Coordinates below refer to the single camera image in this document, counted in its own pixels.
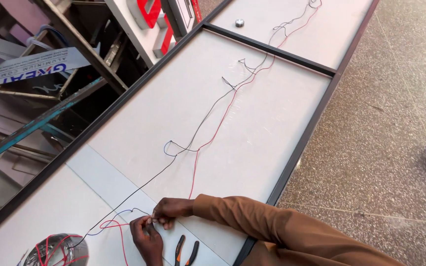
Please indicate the orange and black pliers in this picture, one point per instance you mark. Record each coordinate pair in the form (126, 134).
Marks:
(179, 251)

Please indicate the person's left hand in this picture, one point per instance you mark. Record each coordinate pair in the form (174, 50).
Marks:
(149, 242)

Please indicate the white printed aluminium sheet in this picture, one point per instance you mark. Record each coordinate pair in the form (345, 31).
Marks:
(39, 66)

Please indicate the small silver round cap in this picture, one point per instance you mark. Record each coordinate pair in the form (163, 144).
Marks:
(239, 23)

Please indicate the person's left fingers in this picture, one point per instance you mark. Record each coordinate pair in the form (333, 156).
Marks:
(141, 222)

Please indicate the white board with red letters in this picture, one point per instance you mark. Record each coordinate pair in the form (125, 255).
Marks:
(146, 35)

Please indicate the white sign panel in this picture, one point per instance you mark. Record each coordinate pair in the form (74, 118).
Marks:
(264, 122)

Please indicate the black metal sign frame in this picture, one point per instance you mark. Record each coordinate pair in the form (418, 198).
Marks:
(272, 50)

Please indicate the person's right hand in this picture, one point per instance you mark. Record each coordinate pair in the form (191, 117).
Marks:
(174, 207)

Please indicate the person's right fingers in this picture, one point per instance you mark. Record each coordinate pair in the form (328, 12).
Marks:
(164, 220)

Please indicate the metal rack with scrap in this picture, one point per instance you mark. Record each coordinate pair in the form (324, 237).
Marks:
(87, 48)

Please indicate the teal painted metal bar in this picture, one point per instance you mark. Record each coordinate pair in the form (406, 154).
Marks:
(31, 125)

